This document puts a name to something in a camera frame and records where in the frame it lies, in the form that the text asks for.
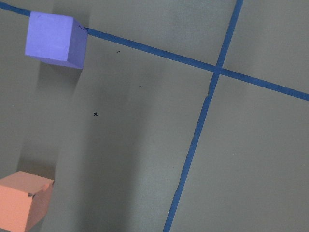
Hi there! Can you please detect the purple foam block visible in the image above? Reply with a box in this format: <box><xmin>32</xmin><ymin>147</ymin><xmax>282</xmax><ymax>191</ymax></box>
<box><xmin>25</xmin><ymin>11</ymin><xmax>88</xmax><ymax>69</ymax></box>

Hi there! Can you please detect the orange foam block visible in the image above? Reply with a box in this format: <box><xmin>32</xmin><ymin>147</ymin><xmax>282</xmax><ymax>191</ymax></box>
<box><xmin>0</xmin><ymin>171</ymin><xmax>55</xmax><ymax>232</ymax></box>

